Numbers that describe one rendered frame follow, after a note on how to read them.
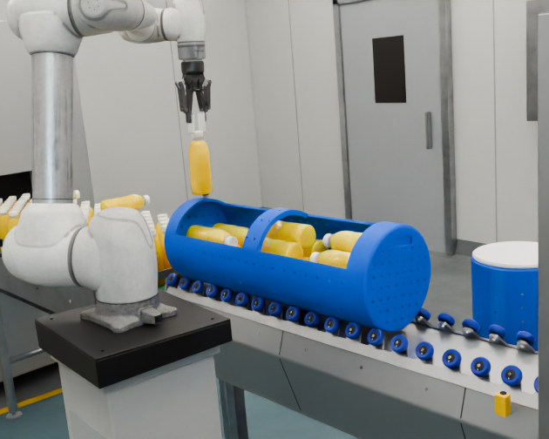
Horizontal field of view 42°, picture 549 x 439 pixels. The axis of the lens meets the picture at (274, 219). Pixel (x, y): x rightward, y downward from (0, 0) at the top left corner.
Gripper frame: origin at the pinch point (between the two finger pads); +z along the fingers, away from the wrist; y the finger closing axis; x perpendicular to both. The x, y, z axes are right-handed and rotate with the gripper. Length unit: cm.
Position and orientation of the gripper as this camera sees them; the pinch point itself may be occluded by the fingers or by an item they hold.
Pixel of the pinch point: (196, 123)
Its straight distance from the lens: 238.3
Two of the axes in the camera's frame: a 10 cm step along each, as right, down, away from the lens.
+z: 0.5, 9.8, 2.0
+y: 7.3, -1.7, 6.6
